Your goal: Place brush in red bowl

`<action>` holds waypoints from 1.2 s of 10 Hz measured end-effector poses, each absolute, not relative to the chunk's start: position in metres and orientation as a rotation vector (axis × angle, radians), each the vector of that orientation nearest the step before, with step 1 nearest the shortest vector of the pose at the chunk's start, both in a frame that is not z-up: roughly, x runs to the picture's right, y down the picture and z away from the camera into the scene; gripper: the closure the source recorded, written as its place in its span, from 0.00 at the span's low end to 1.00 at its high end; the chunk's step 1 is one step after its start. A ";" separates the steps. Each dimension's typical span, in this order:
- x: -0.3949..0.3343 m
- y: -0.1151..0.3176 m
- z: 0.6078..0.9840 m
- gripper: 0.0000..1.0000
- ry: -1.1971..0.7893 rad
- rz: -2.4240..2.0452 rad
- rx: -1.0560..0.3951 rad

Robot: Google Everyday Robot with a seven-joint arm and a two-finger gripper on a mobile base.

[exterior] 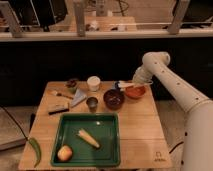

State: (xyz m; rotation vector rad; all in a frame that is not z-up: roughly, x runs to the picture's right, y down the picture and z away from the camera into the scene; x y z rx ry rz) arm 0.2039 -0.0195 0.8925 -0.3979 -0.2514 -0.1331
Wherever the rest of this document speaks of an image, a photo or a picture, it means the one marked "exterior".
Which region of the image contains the small wooden paintbrush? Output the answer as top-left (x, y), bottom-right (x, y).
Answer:
top-left (50, 90), bottom-right (73, 99)

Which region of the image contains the dark toy on green base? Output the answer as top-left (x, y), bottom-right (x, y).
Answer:
top-left (66, 78), bottom-right (78, 94)

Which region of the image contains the dark brown bowl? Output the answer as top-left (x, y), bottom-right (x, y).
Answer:
top-left (103, 89), bottom-right (125, 110)

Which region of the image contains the corn cob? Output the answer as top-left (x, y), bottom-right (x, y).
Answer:
top-left (78, 129), bottom-right (100, 148)

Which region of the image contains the brush with wooden handle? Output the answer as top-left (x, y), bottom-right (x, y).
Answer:
top-left (115, 81), bottom-right (143, 89)

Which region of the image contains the yellow orange fruit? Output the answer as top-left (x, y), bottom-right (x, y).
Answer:
top-left (57, 145), bottom-right (73, 161)

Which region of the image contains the small metal cup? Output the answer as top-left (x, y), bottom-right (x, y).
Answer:
top-left (86, 97), bottom-right (98, 113)

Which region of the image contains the grey wedge piece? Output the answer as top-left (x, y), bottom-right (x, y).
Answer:
top-left (70, 89), bottom-right (87, 107)

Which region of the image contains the green chili pepper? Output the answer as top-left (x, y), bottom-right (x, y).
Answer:
top-left (28, 137), bottom-right (41, 167)

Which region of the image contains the black cable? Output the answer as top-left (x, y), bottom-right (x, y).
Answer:
top-left (0, 106), bottom-right (30, 142)

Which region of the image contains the wooden block brush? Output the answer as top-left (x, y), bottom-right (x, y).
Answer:
top-left (47, 102), bottom-right (69, 115)

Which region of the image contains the red bowl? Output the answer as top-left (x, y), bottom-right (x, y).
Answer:
top-left (124, 86), bottom-right (146, 99)

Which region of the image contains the white cup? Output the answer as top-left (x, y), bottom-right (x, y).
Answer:
top-left (87, 76), bottom-right (101, 92)

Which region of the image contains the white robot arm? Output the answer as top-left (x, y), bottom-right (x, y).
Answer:
top-left (132, 52), bottom-right (213, 171)

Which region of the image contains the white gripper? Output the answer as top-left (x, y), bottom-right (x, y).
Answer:
top-left (132, 66), bottom-right (153, 84)

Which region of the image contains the green tray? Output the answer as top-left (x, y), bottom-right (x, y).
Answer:
top-left (51, 113), bottom-right (120, 167)

